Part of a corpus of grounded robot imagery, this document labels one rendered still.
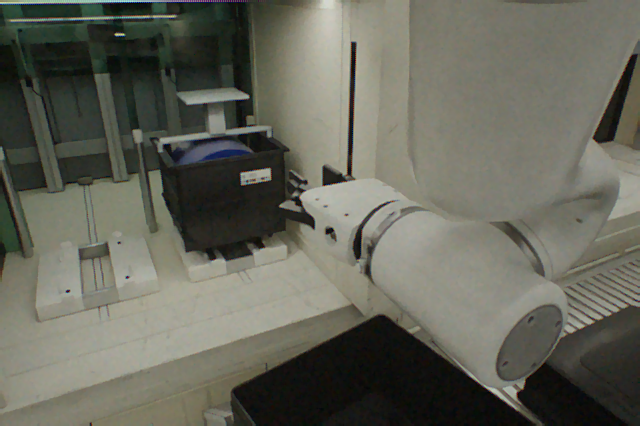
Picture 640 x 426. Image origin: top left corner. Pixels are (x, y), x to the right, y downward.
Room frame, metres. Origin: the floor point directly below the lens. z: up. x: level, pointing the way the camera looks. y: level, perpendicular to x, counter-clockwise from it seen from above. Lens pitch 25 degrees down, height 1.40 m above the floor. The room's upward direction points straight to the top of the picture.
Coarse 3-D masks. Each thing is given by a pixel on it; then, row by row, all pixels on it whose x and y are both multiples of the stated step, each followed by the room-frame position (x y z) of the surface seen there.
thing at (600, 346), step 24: (624, 312) 0.69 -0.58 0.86; (576, 336) 0.63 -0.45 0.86; (600, 336) 0.63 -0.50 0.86; (624, 336) 0.62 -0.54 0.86; (552, 360) 0.57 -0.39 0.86; (576, 360) 0.57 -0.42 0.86; (600, 360) 0.57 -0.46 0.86; (624, 360) 0.57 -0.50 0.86; (528, 384) 0.58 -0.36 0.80; (552, 384) 0.55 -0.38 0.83; (576, 384) 0.52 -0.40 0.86; (600, 384) 0.52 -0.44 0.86; (624, 384) 0.52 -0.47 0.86; (552, 408) 0.54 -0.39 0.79; (576, 408) 0.51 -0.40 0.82; (600, 408) 0.48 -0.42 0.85; (624, 408) 0.47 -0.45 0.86
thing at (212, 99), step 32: (192, 96) 0.89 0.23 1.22; (224, 96) 0.89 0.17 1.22; (224, 128) 0.90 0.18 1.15; (256, 128) 0.94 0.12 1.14; (160, 160) 0.93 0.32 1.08; (224, 160) 0.82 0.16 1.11; (256, 160) 0.84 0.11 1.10; (192, 192) 0.79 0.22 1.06; (224, 192) 0.81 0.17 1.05; (256, 192) 0.84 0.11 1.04; (192, 224) 0.78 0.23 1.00; (224, 224) 0.81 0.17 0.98; (256, 224) 0.84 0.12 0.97
